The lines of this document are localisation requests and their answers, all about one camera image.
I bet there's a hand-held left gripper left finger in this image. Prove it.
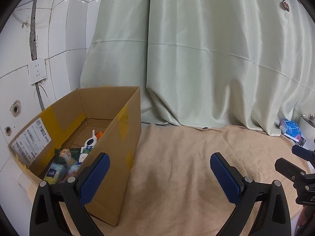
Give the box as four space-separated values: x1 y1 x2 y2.
30 152 111 236

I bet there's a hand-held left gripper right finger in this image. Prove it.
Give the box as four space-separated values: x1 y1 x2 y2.
210 152 292 236

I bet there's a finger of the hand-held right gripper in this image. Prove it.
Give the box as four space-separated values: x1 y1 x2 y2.
274 158 311 182
292 145 315 165

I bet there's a blue white tissue pack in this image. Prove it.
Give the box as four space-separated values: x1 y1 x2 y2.
78 146 95 164

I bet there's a rice cracker packet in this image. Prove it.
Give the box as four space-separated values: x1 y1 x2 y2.
59 149 80 177

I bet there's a dark green packet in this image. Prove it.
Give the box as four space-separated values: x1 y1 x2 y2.
55 147 83 164

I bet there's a green pocket tissue pack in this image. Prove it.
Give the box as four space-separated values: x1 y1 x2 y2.
44 163 66 183

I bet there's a brown cardboard box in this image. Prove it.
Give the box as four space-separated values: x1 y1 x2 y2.
8 86 142 227

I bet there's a white cup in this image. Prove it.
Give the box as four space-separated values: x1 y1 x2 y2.
299 115 315 138

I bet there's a blue flowered tissue packet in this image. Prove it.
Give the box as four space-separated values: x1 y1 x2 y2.
279 120 303 142

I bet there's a clear glass jar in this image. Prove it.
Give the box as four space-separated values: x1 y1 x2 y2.
292 108 303 122

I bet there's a beige towel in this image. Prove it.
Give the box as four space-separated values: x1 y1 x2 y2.
27 123 310 236

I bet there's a pale green curtain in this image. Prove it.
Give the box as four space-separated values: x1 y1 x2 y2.
80 0 315 138

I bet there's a grey wall cable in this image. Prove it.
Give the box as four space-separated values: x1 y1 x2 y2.
36 84 48 111

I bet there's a white wall socket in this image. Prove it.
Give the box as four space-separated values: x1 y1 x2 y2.
28 57 47 86

